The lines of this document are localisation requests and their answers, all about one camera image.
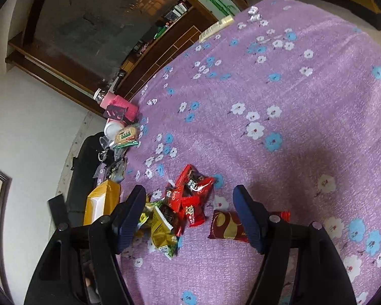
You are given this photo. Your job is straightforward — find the dark red gold snack packet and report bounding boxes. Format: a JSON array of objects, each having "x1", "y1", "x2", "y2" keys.
[{"x1": 208, "y1": 210, "x2": 291, "y2": 242}]

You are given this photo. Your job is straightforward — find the yellow cardboard box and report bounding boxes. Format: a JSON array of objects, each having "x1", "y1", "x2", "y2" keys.
[{"x1": 83, "y1": 179, "x2": 121, "y2": 226}]

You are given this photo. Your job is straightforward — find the green cracker packet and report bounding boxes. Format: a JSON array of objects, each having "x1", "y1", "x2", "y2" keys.
[{"x1": 114, "y1": 126, "x2": 139, "y2": 149}]

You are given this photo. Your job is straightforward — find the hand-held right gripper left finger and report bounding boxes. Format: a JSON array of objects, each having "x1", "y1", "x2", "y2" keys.
[{"x1": 24, "y1": 185, "x2": 147, "y2": 305}]

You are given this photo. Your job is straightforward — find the wooden glass cabinet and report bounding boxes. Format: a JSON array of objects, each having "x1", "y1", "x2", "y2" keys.
[{"x1": 6, "y1": 0, "x2": 251, "y2": 115}]

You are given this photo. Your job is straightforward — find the clear plastic bag with keys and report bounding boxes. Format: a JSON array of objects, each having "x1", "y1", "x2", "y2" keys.
[{"x1": 95, "y1": 135, "x2": 129, "y2": 183}]

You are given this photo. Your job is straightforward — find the red candy packet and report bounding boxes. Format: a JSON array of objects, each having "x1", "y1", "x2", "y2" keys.
[
  {"x1": 181, "y1": 197, "x2": 207, "y2": 227},
  {"x1": 163, "y1": 186, "x2": 186, "y2": 213},
  {"x1": 174, "y1": 164, "x2": 216, "y2": 197}
]

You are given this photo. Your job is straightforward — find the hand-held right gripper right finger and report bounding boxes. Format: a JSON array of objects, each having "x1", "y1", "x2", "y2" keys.
[{"x1": 233, "y1": 184, "x2": 358, "y2": 305}]

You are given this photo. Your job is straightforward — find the black leather chair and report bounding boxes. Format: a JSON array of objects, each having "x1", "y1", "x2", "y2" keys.
[{"x1": 47, "y1": 132, "x2": 115, "y2": 226}]

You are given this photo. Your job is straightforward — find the gold green snack packet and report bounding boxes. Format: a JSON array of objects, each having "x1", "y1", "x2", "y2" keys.
[{"x1": 151, "y1": 206, "x2": 178, "y2": 259}]

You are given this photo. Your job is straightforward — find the pink sleeved bottle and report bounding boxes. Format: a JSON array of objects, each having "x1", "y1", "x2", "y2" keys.
[{"x1": 93, "y1": 87, "x2": 139, "y2": 123}]

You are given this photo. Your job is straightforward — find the small green snack packet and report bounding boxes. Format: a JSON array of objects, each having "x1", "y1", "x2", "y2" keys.
[{"x1": 136, "y1": 202, "x2": 156, "y2": 229}]

